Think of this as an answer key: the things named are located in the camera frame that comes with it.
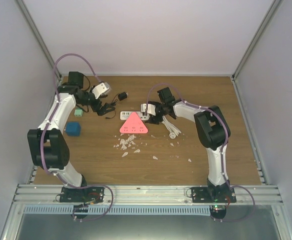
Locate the mint green plug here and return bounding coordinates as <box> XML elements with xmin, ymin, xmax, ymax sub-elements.
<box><xmin>74</xmin><ymin>109</ymin><xmax>84</xmax><ymax>117</ymax></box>

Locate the white power strip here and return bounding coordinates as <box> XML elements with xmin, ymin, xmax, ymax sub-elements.
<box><xmin>120</xmin><ymin>111</ymin><xmax>151</xmax><ymax>121</ymax></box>

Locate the aluminium front rail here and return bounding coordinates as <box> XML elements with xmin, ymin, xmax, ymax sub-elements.
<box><xmin>13</xmin><ymin>184</ymin><xmax>283</xmax><ymax>206</ymax></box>

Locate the aluminium frame post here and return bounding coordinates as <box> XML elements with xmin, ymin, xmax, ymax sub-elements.
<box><xmin>231</xmin><ymin>0</ymin><xmax>282</xmax><ymax>81</ymax></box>
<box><xmin>15</xmin><ymin>0</ymin><xmax>55</xmax><ymax>68</ymax></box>

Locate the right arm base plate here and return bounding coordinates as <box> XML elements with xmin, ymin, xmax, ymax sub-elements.
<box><xmin>186</xmin><ymin>186</ymin><xmax>237</xmax><ymax>204</ymax></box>

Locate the thin black adapter cable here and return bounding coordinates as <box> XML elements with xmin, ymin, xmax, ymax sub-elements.
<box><xmin>104</xmin><ymin>93</ymin><xmax>120</xmax><ymax>120</ymax></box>

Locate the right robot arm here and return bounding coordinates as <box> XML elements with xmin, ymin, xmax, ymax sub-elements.
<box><xmin>142</xmin><ymin>87</ymin><xmax>231</xmax><ymax>203</ymax></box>

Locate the blue cube socket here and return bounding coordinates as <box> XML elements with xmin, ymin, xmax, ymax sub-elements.
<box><xmin>65</xmin><ymin>121</ymin><xmax>81</xmax><ymax>137</ymax></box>

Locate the white power strip cable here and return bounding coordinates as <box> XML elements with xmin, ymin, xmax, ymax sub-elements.
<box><xmin>162</xmin><ymin>116</ymin><xmax>183</xmax><ymax>140</ymax></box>

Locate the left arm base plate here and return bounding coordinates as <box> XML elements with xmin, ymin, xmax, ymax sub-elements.
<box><xmin>56</xmin><ymin>186</ymin><xmax>105</xmax><ymax>204</ymax></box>

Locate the grey slotted cable duct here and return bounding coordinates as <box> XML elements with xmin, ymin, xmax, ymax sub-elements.
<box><xmin>24</xmin><ymin>204</ymin><xmax>210</xmax><ymax>216</ymax></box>

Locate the right aluminium frame post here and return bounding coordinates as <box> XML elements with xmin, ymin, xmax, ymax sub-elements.
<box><xmin>231</xmin><ymin>0</ymin><xmax>282</xmax><ymax>81</ymax></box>

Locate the left aluminium frame post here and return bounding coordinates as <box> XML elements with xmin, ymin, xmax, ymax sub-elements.
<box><xmin>15</xmin><ymin>0</ymin><xmax>55</xmax><ymax>68</ymax></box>

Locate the large pink socket block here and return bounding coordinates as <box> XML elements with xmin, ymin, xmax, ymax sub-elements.
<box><xmin>119</xmin><ymin>112</ymin><xmax>148</xmax><ymax>134</ymax></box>

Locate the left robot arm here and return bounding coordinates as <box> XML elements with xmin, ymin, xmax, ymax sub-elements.
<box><xmin>27</xmin><ymin>71</ymin><xmax>114</xmax><ymax>202</ymax></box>

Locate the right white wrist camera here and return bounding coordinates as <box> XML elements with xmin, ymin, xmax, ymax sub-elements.
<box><xmin>141</xmin><ymin>103</ymin><xmax>156</xmax><ymax>119</ymax></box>

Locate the black power adapter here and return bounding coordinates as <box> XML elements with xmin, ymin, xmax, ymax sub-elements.
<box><xmin>118</xmin><ymin>92</ymin><xmax>129</xmax><ymax>101</ymax></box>

